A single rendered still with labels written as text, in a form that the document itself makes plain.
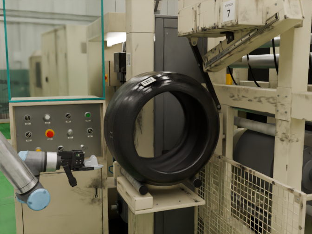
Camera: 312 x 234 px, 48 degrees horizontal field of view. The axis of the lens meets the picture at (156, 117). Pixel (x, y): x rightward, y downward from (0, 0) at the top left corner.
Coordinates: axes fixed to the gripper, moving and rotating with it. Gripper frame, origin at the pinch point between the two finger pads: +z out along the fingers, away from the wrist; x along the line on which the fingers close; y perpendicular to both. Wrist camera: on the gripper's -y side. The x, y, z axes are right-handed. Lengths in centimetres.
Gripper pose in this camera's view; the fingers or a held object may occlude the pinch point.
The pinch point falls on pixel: (100, 167)
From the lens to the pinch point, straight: 167.3
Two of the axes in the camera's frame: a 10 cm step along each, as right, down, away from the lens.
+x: -3.4, -1.3, 9.3
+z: 9.3, 0.7, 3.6
